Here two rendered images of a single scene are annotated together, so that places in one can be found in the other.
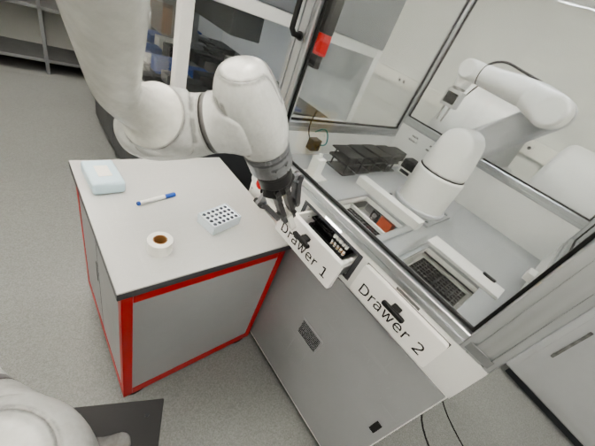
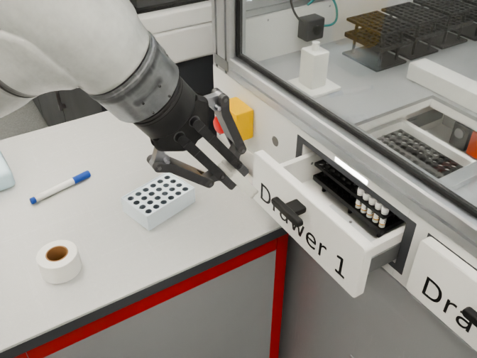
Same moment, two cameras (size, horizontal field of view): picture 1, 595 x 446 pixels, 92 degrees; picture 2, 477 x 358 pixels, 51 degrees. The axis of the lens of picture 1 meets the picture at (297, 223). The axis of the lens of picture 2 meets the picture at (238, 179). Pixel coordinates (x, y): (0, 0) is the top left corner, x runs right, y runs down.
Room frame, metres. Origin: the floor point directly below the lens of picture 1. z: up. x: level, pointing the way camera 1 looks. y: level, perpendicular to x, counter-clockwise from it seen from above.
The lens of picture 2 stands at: (0.10, -0.17, 1.44)
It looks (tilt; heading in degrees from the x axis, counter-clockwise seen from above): 38 degrees down; 21
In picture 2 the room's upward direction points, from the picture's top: straight up
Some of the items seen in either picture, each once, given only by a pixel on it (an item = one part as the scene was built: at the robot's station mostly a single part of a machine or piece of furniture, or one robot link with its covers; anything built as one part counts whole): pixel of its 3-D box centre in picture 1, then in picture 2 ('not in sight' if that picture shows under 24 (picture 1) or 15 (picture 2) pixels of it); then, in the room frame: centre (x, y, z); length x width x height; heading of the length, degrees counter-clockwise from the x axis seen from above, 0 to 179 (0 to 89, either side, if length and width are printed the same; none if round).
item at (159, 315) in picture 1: (175, 271); (128, 297); (0.80, 0.40, 0.38); 0.62 x 0.58 x 0.76; 53
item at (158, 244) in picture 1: (159, 244); (59, 261); (0.56, 0.34, 0.78); 0.07 x 0.07 x 0.04
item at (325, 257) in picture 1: (306, 244); (304, 217); (0.73, -0.05, 0.87); 0.29 x 0.02 x 0.11; 53
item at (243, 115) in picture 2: not in sight; (235, 119); (0.98, 0.17, 0.88); 0.07 x 0.05 x 0.07; 53
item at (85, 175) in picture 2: (157, 198); (61, 187); (0.75, 0.48, 0.77); 0.14 x 0.02 x 0.02; 156
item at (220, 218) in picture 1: (219, 219); (159, 199); (0.78, 0.26, 0.78); 0.12 x 0.08 x 0.04; 157
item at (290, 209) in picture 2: (304, 238); (292, 209); (0.70, -0.04, 0.91); 0.07 x 0.04 x 0.01; 53
